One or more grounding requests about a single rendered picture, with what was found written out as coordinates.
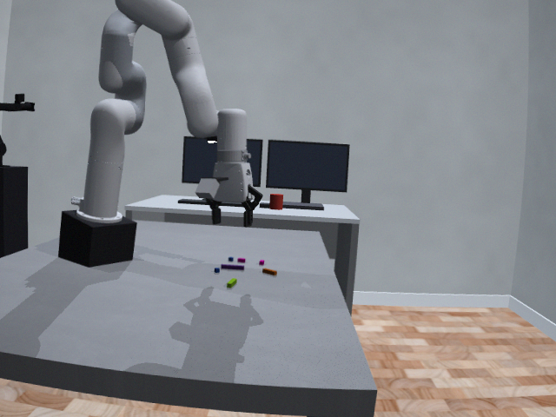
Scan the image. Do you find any purple rod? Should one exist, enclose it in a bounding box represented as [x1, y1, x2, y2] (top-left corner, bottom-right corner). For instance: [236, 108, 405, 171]
[221, 264, 244, 270]

